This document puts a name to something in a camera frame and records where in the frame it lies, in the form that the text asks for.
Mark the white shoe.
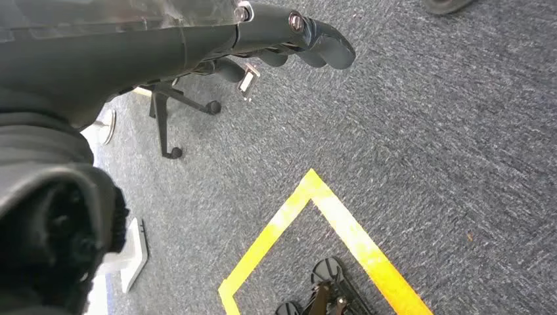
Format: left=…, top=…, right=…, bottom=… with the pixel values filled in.
left=80, top=108, right=118, bottom=146

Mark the black office chair base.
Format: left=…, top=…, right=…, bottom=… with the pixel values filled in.
left=148, top=80, right=222, bottom=160

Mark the metal floor socket plate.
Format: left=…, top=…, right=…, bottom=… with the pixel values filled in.
left=236, top=62, right=261, bottom=102

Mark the white panel base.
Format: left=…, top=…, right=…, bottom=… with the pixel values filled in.
left=85, top=217, right=150, bottom=315

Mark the yellow floor tape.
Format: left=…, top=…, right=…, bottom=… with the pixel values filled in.
left=217, top=168, right=434, bottom=315

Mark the black slide sandal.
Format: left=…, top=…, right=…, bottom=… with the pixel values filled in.
left=421, top=0, right=475, bottom=16

